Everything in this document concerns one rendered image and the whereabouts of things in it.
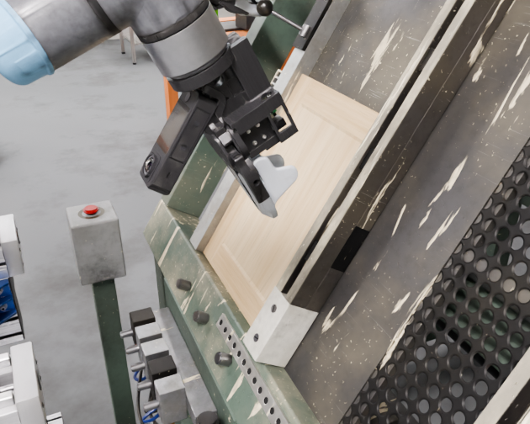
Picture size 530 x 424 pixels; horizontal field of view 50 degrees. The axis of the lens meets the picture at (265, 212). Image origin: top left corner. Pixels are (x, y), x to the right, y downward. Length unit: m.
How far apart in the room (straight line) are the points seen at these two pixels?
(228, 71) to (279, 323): 0.55
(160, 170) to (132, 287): 2.30
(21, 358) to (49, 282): 2.02
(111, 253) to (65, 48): 1.06
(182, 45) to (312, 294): 0.59
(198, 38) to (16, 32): 0.15
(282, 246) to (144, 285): 1.78
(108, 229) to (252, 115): 0.98
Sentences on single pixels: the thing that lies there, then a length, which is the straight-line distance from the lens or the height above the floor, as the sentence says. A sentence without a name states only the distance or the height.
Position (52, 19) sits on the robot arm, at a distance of 0.53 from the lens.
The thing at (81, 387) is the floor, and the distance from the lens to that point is 2.41.
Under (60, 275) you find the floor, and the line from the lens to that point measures 3.06.
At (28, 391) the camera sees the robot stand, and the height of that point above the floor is 0.99.
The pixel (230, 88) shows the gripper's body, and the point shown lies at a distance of 0.59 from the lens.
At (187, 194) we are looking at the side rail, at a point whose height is 0.93.
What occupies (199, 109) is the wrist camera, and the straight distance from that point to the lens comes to 0.58.
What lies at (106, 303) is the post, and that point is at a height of 0.66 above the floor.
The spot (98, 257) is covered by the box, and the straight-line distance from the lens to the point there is 1.55.
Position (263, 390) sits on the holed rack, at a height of 0.89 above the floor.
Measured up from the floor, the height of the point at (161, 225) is 0.87.
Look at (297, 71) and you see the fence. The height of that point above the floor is 1.31.
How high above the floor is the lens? 1.63
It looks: 28 degrees down
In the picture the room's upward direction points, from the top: straight up
